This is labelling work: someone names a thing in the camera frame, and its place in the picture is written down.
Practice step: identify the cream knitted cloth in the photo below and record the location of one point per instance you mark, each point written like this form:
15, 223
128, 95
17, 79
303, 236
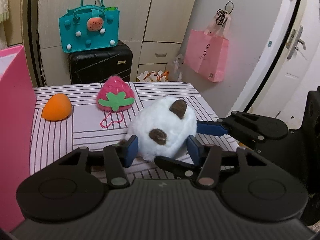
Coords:
3, 12

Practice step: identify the teal felt handbag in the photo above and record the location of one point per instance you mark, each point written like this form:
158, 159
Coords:
80, 37

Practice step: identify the pink storage box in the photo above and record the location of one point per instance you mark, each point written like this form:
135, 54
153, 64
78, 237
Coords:
13, 130

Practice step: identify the orange sponge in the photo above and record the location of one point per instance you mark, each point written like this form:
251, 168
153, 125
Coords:
56, 107

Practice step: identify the clear plastic bag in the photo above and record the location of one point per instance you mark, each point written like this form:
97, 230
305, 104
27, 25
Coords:
178, 67

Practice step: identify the white plush sheep toy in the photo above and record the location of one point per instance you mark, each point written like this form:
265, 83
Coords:
160, 120

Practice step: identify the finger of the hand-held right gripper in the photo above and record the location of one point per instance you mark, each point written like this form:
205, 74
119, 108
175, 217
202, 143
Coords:
175, 166
210, 128

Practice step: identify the black suitcase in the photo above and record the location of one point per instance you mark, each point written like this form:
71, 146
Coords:
100, 66

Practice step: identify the pink paper shopping bag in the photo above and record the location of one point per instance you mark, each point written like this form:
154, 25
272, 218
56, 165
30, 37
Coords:
207, 55

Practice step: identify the white door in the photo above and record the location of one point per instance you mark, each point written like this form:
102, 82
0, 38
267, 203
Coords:
287, 85

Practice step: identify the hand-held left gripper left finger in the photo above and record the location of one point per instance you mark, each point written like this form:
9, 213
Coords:
131, 150

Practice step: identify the beige wardrobe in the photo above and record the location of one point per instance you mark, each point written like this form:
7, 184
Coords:
150, 12

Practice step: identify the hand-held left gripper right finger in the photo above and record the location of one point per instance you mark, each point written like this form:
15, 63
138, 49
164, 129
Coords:
193, 150

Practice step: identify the white scalloped gift bag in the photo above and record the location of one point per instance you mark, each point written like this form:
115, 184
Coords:
152, 77

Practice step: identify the pink strawberry plush toy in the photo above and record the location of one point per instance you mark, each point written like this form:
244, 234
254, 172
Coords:
116, 90

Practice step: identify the striped bed sheet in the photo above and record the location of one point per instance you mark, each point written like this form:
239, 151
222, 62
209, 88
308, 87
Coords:
82, 125

